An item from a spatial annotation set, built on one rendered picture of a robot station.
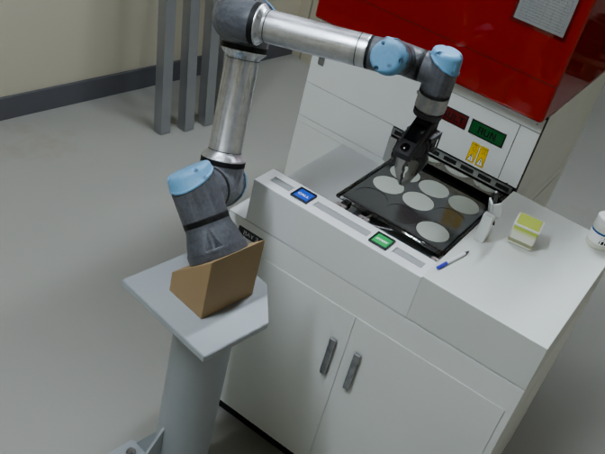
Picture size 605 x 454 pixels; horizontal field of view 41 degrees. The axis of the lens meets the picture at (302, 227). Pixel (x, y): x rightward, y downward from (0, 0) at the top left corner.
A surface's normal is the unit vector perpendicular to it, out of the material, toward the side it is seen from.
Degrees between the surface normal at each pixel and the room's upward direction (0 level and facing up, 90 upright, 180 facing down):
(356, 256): 90
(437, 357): 90
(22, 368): 0
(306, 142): 90
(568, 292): 0
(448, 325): 90
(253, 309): 0
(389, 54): 71
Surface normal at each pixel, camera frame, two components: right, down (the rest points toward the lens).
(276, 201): -0.56, 0.38
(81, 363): 0.21, -0.79
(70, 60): 0.70, 0.53
